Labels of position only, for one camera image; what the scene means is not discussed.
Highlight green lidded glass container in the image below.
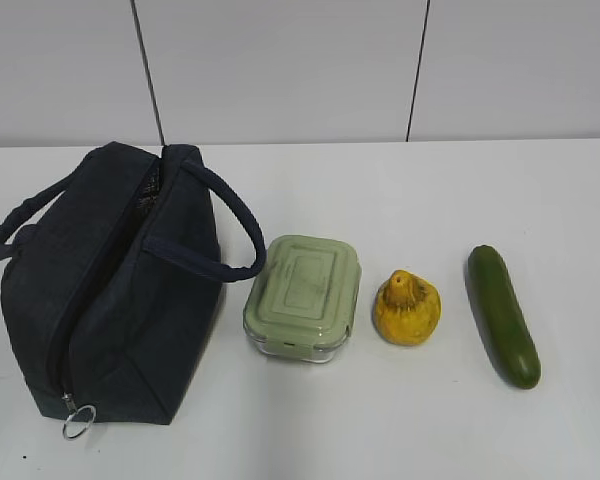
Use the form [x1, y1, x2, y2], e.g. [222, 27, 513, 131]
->
[243, 235, 362, 364]

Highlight yellow toy squash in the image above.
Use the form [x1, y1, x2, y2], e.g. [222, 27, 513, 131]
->
[372, 270, 441, 346]

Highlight navy blue lunch bag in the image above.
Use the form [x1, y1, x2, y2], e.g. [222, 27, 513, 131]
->
[0, 142, 266, 425]

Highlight green cucumber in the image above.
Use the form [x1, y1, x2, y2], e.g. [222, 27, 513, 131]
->
[466, 245, 541, 390]

